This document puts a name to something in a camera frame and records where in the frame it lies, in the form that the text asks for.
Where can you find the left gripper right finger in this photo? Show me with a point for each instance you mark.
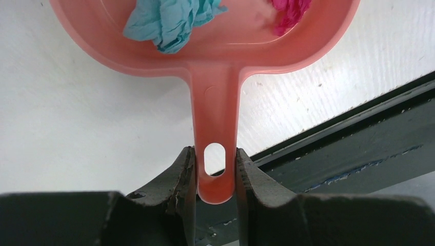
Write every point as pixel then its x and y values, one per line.
pixel 270 214

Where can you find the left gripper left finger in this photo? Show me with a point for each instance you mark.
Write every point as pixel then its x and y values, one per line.
pixel 162 212

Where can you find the pink plastic dustpan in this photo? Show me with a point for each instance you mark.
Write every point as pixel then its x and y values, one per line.
pixel 215 62

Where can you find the light blue paper scrap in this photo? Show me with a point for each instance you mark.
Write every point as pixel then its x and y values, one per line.
pixel 169 23

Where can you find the magenta paper scrap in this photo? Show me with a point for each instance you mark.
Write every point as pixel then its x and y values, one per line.
pixel 290 13

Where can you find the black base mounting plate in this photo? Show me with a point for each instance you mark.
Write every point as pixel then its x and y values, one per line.
pixel 375 164

